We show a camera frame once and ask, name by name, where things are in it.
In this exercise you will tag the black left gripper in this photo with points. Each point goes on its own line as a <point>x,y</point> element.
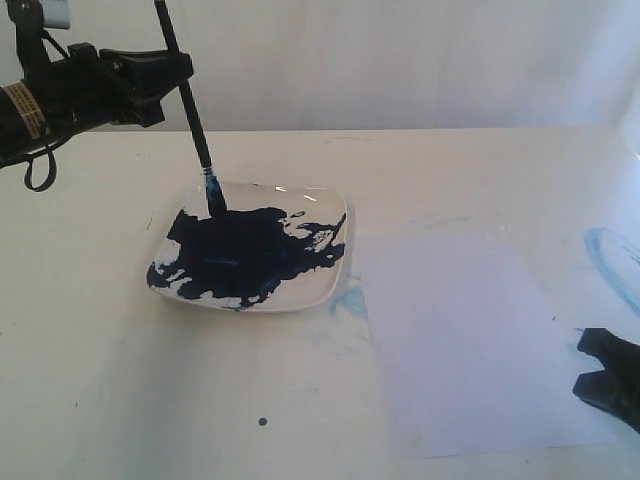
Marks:
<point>88,88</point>

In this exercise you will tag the black paintbrush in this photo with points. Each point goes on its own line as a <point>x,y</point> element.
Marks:
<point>216,202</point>

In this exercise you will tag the white paper sheet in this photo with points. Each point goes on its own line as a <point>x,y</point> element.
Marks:
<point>471,356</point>

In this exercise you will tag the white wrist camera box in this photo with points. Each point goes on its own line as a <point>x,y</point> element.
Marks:
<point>56,14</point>

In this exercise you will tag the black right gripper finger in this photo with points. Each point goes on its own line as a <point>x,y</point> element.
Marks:
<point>603,391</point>
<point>615,354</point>

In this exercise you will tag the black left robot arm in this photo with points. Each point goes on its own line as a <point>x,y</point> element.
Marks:
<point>27,17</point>

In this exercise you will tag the white square plate blue paint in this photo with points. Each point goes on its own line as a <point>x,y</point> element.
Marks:
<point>276,249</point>

